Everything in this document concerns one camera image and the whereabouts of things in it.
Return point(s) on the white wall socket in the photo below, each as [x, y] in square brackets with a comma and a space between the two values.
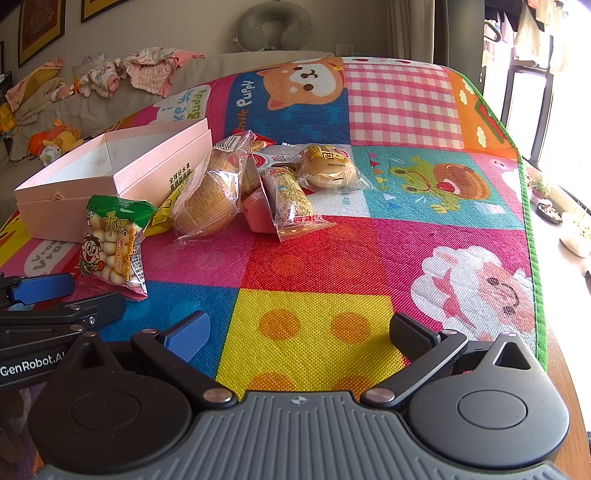
[345, 50]

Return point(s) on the waffle cake clear packet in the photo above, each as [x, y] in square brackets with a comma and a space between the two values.
[207, 198]

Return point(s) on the pink floral baby cloth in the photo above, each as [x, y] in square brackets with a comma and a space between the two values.
[152, 69]

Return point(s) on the small potted plant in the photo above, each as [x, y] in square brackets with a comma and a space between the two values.
[539, 188]

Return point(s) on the burger shaped bun packet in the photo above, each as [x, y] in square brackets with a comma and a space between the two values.
[330, 173]

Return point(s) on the rice cracker bar packet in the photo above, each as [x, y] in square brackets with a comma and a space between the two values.
[291, 198]

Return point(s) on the dark shallow plant dish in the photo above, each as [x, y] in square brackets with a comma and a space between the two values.
[549, 212]

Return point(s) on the pink baby blanket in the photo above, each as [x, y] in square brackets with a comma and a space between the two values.
[32, 81]

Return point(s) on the hanging laundry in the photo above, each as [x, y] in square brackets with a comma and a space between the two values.
[535, 32]

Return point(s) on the orange plush toy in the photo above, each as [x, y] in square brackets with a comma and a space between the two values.
[57, 138]

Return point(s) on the large framed picture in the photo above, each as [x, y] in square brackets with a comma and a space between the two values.
[41, 27]

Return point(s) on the white pink baby garment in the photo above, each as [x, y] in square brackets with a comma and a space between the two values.
[99, 76]

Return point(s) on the grey neck pillow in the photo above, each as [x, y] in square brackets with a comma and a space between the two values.
[251, 27]

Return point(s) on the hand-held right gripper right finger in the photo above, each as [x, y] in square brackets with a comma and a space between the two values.
[411, 338]

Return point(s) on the pink cardboard box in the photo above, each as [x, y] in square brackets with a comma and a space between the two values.
[69, 205]

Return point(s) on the black window frame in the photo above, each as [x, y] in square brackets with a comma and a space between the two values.
[512, 110]

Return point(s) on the yellow snack packet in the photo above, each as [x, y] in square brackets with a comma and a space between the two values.
[162, 211]

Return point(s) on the beige curtain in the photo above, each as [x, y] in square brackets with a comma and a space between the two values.
[425, 32]

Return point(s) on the jelly cup red white lid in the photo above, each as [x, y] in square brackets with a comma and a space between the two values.
[277, 159]

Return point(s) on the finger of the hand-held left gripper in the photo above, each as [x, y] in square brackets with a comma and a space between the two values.
[99, 308]
[41, 286]

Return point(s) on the small framed picture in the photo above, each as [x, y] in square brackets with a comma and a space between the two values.
[106, 8]

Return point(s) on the colourful cartoon play mat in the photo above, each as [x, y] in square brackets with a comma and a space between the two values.
[323, 263]

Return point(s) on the pink snack packet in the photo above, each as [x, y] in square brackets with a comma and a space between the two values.
[256, 213]

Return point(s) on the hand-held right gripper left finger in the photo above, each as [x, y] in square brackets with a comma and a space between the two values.
[189, 338]

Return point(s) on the white plant pot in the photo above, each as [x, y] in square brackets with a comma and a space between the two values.
[576, 240]

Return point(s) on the green milk ball snack packet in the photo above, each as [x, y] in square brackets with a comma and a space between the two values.
[111, 249]

